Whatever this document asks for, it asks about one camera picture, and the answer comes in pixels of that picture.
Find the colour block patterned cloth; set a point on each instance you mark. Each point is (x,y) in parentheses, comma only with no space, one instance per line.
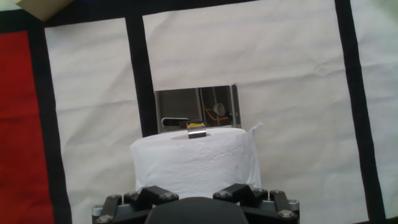
(280,77)

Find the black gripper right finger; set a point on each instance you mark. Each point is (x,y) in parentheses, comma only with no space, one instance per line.
(270,207)

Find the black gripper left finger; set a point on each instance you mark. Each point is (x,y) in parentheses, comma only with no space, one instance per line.
(133,203)

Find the white toilet paper roll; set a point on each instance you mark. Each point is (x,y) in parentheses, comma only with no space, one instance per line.
(196,165)

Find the large wooden cube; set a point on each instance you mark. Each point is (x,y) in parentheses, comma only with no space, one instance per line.
(43,7)

